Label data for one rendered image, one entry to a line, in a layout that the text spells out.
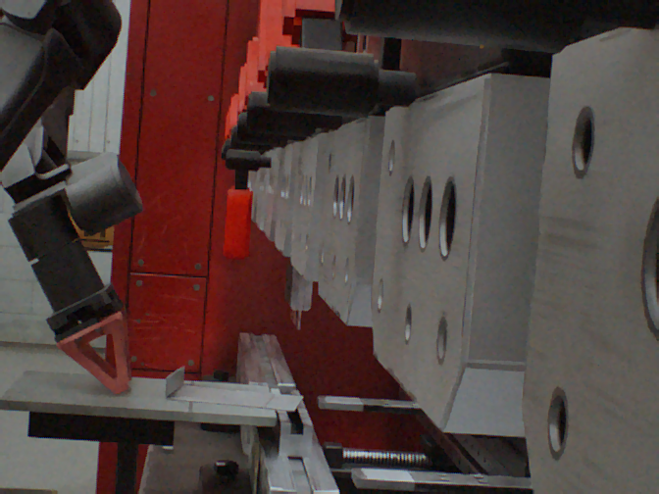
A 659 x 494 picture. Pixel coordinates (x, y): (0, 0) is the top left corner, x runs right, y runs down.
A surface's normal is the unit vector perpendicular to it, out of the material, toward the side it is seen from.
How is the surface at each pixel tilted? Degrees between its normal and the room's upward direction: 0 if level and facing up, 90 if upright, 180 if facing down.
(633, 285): 90
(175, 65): 90
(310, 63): 63
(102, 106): 90
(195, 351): 90
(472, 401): 135
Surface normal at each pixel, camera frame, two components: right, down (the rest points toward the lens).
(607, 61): -0.99, -0.07
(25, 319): 0.11, 0.06
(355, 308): 0.01, 0.75
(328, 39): 0.12, -0.72
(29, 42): -0.26, -0.15
